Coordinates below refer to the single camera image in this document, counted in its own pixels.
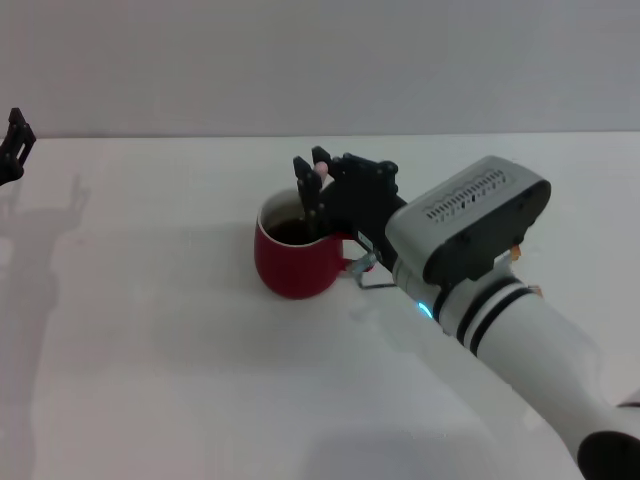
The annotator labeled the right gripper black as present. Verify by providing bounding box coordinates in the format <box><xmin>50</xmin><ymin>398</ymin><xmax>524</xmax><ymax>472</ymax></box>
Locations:
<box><xmin>292</xmin><ymin>145</ymin><xmax>409</xmax><ymax>274</ymax></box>

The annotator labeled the red ceramic cup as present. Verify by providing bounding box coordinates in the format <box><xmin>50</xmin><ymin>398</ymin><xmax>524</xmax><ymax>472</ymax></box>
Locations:
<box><xmin>253</xmin><ymin>187</ymin><xmax>376</xmax><ymax>300</ymax></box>

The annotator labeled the dark brown coffee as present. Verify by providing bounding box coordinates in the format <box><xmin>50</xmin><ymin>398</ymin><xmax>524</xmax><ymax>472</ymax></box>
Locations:
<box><xmin>264</xmin><ymin>217</ymin><xmax>314</xmax><ymax>246</ymax></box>

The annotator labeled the grey cable metal connector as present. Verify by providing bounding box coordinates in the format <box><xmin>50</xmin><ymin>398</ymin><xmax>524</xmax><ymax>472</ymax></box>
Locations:
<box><xmin>344</xmin><ymin>252</ymin><xmax>397</xmax><ymax>291</ymax></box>

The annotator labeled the right silver wrist camera housing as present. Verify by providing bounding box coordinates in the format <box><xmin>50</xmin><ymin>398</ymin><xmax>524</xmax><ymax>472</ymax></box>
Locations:
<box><xmin>385</xmin><ymin>155</ymin><xmax>552</xmax><ymax>287</ymax></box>

